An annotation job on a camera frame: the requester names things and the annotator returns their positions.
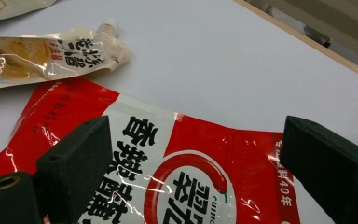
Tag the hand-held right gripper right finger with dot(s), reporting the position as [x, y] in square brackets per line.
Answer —
[332, 161]

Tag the green and white pouch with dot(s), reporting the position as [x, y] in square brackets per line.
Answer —
[12, 9]

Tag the small snack cup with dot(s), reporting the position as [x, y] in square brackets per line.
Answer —
[74, 56]

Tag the red and white sauce packet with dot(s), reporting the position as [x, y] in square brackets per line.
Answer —
[199, 137]

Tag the black metal stand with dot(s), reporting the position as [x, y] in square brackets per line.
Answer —
[317, 35]

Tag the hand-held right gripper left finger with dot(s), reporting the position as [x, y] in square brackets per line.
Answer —
[74, 168]

